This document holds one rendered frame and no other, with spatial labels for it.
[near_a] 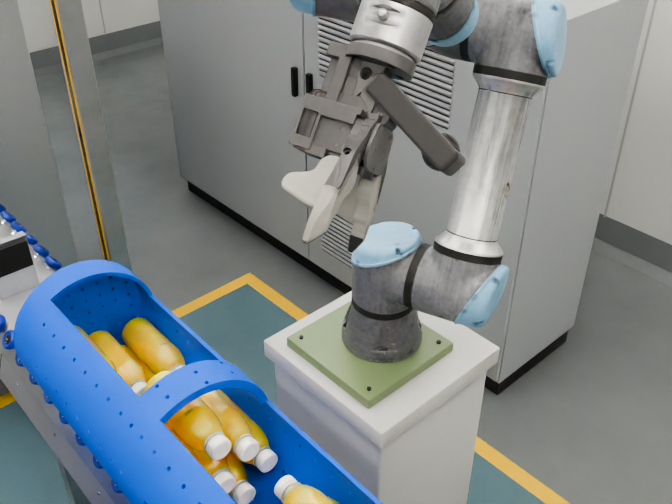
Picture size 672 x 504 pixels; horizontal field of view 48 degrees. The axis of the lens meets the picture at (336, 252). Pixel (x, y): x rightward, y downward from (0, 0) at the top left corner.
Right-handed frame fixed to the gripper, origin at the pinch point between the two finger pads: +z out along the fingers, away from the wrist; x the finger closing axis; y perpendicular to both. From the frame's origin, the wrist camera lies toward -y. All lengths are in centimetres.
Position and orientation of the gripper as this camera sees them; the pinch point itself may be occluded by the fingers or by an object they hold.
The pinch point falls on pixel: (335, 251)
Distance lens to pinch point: 76.2
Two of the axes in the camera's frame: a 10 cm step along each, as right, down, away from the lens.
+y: -9.0, -3.3, 3.0
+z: -3.3, 9.4, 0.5
